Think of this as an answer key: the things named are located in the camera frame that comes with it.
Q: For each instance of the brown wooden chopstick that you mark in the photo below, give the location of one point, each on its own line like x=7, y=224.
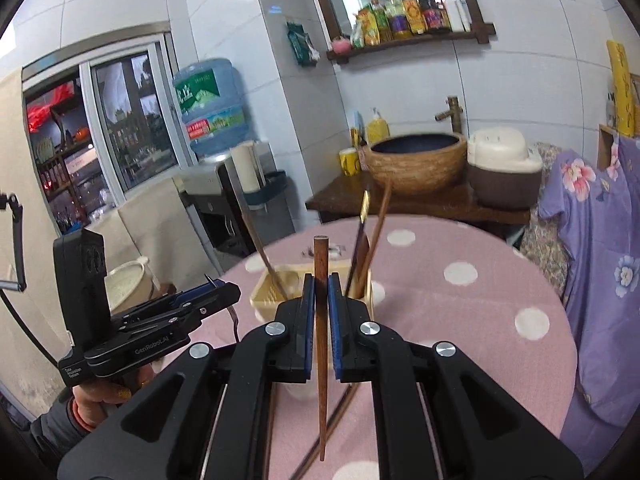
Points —
x=320, y=340
x=342, y=407
x=377, y=230
x=260, y=250

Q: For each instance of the pink dotted tablecloth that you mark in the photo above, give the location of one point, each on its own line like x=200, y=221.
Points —
x=450, y=310

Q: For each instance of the white and brown rice cooker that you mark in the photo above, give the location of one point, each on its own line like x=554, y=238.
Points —
x=505, y=170

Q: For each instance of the blue water dispenser bottle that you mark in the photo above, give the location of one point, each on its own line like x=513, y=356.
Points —
x=212, y=105

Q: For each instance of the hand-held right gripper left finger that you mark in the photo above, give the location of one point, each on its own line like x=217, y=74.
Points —
x=308, y=310

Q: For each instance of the cream plastic utensil holder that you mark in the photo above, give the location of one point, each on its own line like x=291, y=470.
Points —
x=262, y=307

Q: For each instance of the grey water dispenser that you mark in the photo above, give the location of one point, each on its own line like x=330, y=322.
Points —
x=225, y=210

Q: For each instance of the blue-grey paper towel holder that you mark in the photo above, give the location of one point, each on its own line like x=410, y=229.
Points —
x=272, y=190

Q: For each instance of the yellow mug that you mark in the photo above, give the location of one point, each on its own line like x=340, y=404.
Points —
x=350, y=161

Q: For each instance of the dark wooden counter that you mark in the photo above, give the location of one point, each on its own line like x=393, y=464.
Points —
x=425, y=205

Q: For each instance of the cream electric cooking pot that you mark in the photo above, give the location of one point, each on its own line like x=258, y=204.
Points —
x=127, y=285

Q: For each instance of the red ornament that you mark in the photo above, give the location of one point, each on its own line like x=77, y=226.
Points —
x=50, y=107

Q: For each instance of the woven pattern wash basin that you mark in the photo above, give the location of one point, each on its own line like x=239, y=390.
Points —
x=415, y=165

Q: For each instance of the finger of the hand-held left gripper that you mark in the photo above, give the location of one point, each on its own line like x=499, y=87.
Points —
x=200, y=314
x=200, y=291

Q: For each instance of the row of condiment bottles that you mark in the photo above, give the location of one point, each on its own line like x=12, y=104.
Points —
x=410, y=12

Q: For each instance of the dark wooden display shelf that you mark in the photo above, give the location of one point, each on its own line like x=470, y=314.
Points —
x=60, y=170

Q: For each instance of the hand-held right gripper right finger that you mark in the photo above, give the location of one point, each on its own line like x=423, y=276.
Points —
x=334, y=320

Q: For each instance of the brown patterned cloth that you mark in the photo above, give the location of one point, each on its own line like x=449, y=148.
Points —
x=545, y=250

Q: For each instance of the bronze faucet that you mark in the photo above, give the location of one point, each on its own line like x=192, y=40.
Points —
x=452, y=110

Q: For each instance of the purple floral cloth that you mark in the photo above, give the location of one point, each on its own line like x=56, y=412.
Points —
x=600, y=260

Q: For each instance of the aluminium sliding window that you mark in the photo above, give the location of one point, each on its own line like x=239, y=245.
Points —
x=135, y=125

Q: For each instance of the paper towel roll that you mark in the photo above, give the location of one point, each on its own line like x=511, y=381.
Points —
x=247, y=165

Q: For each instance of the yellow patterned roll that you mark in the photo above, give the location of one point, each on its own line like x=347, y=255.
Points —
x=622, y=87

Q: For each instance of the yellow soap pump bottle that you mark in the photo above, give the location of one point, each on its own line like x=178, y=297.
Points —
x=377, y=127

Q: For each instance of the person's left forearm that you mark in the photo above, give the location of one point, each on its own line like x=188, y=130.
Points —
x=50, y=427

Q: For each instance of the person's left hand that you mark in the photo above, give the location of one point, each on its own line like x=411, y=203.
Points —
x=100, y=400

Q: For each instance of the small pink pot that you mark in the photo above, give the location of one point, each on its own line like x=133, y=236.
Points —
x=341, y=44

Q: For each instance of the wooden framed mirror shelf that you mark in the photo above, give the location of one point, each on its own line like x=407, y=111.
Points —
x=400, y=40

